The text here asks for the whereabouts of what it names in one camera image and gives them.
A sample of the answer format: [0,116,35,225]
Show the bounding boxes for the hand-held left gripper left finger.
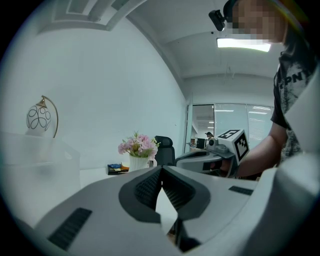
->
[34,164,181,256]

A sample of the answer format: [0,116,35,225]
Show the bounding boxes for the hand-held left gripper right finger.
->
[162,164,259,251]

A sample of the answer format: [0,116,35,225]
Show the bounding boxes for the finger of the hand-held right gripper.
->
[174,150,227,175]

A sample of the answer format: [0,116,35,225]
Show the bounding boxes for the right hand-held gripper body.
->
[206,128,251,179]

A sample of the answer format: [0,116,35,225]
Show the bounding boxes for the pink flowers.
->
[117,130,161,172]

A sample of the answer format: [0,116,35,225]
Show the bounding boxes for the clear plastic container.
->
[0,131,82,216]

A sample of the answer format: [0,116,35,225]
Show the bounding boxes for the person's right forearm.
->
[237,119,289,180]

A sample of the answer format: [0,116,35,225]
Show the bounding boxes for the person's right hand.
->
[209,159,235,178]

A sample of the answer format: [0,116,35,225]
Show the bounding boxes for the black office chair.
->
[154,135,177,167]

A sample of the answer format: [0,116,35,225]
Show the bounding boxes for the glass office partition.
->
[185,102,275,154]

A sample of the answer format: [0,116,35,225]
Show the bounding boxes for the person's black printed t-shirt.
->
[270,42,320,166]

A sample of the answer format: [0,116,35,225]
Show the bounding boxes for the rectangular ceiling light panel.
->
[216,37,272,53]

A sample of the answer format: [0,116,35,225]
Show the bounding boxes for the person's head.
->
[229,0,289,44]

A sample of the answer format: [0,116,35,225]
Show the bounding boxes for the black head-worn camera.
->
[208,9,228,32]

